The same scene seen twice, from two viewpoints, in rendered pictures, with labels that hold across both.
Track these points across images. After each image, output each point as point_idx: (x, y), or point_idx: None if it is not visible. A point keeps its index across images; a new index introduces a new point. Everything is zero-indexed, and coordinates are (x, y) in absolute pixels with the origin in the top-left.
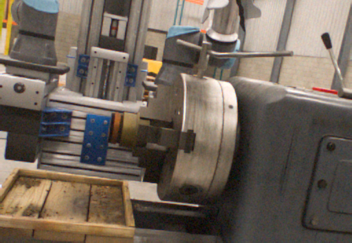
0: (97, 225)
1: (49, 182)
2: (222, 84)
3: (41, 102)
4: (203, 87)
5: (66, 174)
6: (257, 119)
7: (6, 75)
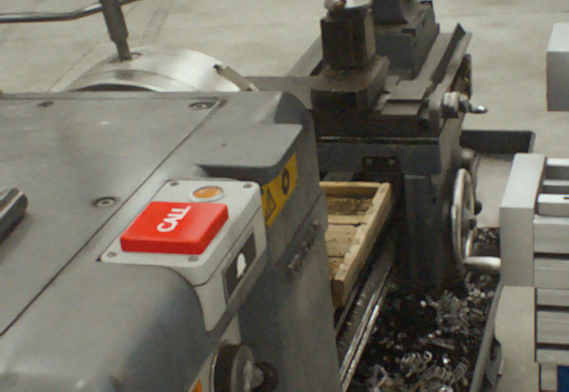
0: None
1: (353, 221)
2: (87, 77)
3: (549, 95)
4: (81, 74)
5: (362, 222)
6: None
7: (564, 26)
